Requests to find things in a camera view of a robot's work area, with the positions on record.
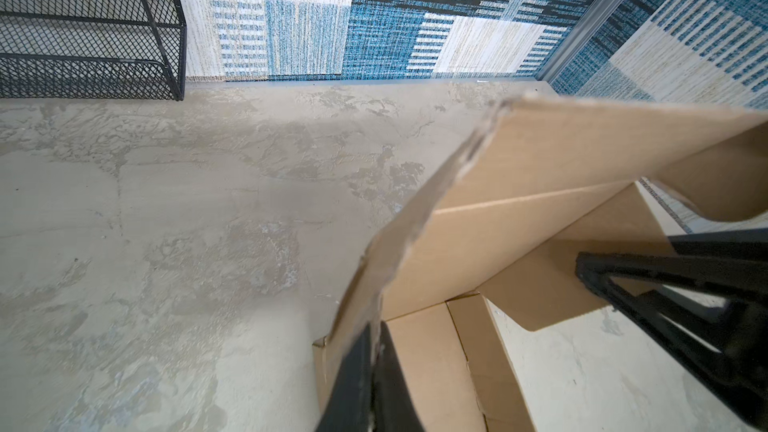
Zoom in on black wire mesh shelf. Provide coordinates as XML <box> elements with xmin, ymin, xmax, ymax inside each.
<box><xmin>1</xmin><ymin>0</ymin><xmax>187</xmax><ymax>101</ymax></box>

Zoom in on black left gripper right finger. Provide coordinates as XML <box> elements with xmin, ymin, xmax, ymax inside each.
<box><xmin>373</xmin><ymin>322</ymin><xmax>424</xmax><ymax>432</ymax></box>

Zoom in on brown cardboard box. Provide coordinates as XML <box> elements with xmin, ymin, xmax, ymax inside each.
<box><xmin>313</xmin><ymin>95</ymin><xmax>767</xmax><ymax>431</ymax></box>

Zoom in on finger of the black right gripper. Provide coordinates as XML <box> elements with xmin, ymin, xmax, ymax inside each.
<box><xmin>575</xmin><ymin>229</ymin><xmax>767</xmax><ymax>429</ymax></box>

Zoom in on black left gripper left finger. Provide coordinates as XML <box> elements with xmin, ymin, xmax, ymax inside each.
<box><xmin>316</xmin><ymin>326</ymin><xmax>372</xmax><ymax>432</ymax></box>

